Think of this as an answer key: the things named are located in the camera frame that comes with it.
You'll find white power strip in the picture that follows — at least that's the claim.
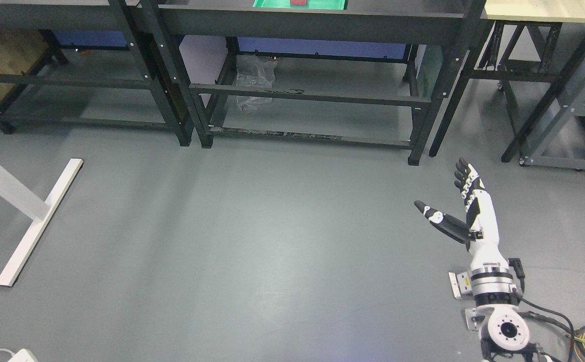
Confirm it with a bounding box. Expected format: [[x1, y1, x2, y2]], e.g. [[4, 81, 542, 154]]
[[8, 348, 38, 362]]

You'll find black metal shelf rack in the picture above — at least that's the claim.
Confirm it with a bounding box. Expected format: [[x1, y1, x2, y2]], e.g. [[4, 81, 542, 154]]
[[140, 1, 485, 166]]

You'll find black left shelf rack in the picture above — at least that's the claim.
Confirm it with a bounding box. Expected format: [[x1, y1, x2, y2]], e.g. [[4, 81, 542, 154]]
[[0, 1, 194, 146]]

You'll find white table leg stand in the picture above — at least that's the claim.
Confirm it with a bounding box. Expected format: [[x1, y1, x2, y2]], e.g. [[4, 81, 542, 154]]
[[0, 158, 84, 287]]

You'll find green plastic tray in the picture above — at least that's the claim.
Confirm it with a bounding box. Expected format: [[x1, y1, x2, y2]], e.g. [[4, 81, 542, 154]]
[[252, 0, 347, 10]]

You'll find wooden top side table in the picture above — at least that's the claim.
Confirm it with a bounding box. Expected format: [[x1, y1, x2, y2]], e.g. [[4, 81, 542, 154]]
[[428, 0, 585, 164]]

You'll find clear plastic bag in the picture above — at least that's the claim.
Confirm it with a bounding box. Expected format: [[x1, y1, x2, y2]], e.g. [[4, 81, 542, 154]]
[[235, 55, 278, 113]]

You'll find grey wheeled cart frame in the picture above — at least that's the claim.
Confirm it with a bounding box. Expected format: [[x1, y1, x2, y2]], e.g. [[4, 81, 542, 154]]
[[519, 30, 585, 183]]

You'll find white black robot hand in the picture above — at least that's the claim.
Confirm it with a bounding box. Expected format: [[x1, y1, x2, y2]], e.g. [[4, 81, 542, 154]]
[[414, 158, 508, 270]]

